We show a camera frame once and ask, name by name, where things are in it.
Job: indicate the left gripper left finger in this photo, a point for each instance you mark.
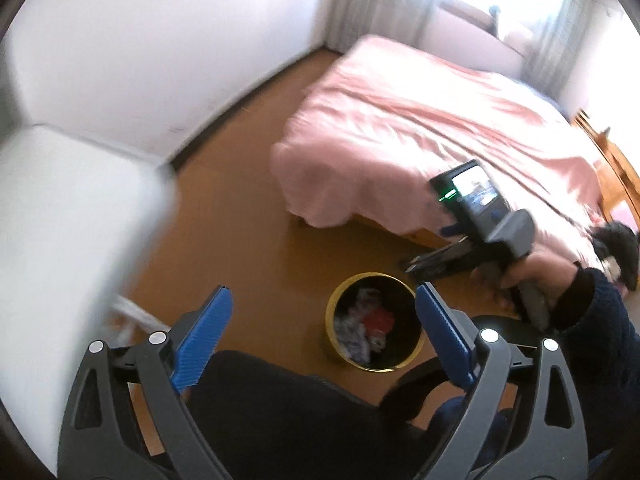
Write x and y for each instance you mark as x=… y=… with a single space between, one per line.
x=100 y=436

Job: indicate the black gold trash bin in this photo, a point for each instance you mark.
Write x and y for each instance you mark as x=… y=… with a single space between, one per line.
x=404 y=343

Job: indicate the pink bed cover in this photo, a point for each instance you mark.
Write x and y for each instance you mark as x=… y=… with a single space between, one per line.
x=386 y=118

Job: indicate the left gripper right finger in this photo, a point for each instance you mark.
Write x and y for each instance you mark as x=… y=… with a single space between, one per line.
x=546 y=437

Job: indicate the person's right hand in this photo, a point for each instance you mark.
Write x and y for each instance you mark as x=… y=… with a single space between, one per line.
x=551 y=274

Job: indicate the dark blue sleeve forearm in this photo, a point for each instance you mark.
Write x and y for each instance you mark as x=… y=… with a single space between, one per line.
x=601 y=348

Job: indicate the person's dark trouser leg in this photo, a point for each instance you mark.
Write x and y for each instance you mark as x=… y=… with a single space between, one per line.
x=265 y=422

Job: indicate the printed wrapper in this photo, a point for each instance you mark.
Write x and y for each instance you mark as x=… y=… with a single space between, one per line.
x=351 y=336

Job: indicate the wooden bed frame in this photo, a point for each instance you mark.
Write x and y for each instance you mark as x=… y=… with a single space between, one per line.
x=619 y=182

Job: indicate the grey curtain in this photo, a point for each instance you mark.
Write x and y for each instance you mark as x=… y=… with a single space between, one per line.
x=545 y=35

